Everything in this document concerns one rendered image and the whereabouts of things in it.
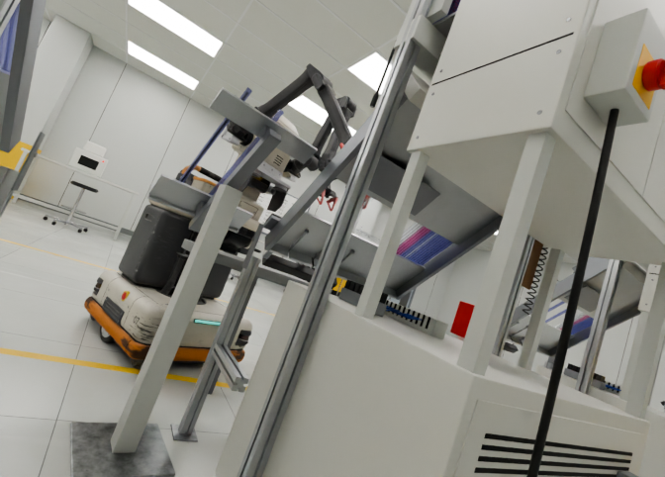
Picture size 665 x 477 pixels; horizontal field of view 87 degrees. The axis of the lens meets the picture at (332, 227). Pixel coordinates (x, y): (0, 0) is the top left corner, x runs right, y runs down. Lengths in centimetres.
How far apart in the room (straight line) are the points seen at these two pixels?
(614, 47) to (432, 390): 60
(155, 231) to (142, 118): 611
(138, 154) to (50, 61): 187
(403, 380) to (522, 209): 33
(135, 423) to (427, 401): 89
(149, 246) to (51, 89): 581
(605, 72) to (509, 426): 56
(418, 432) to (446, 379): 9
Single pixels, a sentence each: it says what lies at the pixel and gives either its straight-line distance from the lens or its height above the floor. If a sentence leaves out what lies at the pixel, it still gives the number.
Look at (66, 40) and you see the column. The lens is 780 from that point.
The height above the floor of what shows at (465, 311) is 74.
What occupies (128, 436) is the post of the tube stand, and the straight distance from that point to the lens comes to 128.
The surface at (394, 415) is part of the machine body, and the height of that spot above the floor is 51.
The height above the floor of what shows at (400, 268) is 81.
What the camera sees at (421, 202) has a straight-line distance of 123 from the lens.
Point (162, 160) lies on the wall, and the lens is 791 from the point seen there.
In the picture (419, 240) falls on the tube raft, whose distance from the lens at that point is 146.
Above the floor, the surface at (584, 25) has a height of 118.
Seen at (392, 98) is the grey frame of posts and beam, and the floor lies 114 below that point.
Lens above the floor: 68
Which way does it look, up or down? 7 degrees up
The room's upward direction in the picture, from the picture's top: 21 degrees clockwise
